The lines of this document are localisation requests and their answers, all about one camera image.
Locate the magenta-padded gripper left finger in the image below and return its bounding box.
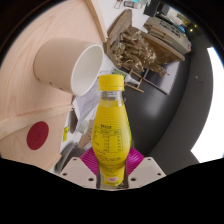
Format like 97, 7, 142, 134
59, 146, 100, 190

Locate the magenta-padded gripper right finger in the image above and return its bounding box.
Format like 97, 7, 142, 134
125, 146, 167, 190

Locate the yellow drink bottle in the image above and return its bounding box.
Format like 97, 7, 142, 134
91, 74, 133, 190

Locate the yellow sachet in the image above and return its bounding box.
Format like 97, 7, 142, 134
62, 126, 70, 143

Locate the small round tin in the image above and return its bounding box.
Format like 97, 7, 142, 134
77, 119, 91, 135

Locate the flat round red coaster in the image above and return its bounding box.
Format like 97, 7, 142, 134
26, 121, 50, 151

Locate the clear bag of papers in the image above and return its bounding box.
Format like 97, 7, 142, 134
71, 84, 101, 132

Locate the long ceiling light strip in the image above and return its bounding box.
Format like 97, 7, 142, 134
190, 46, 224, 164

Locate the wooden easel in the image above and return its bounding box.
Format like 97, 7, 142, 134
124, 68, 151, 94

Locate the green-labelled white bottle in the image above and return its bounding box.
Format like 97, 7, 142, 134
111, 68, 141, 85

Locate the light wooden tray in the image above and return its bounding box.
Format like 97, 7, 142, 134
0, 0, 109, 172

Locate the beige paper cup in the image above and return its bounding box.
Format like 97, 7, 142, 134
33, 37, 105, 98

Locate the golden figure sculpture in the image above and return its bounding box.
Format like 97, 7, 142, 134
105, 9, 186, 78

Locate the white cabinet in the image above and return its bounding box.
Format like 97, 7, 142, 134
146, 15, 193, 53

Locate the black box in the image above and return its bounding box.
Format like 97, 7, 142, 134
143, 0, 174, 18

